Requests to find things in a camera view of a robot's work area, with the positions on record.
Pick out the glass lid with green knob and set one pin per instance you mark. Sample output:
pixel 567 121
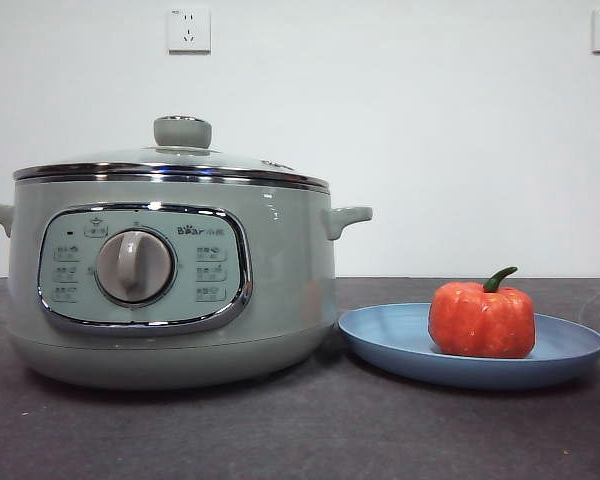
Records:
pixel 182 132

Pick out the orange toy pumpkin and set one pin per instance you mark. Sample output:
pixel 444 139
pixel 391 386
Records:
pixel 480 320

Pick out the pale green electric steamer pot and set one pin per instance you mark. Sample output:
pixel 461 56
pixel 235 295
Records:
pixel 280 280

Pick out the blue round plate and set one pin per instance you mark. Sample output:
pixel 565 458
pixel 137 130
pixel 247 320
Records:
pixel 380 335

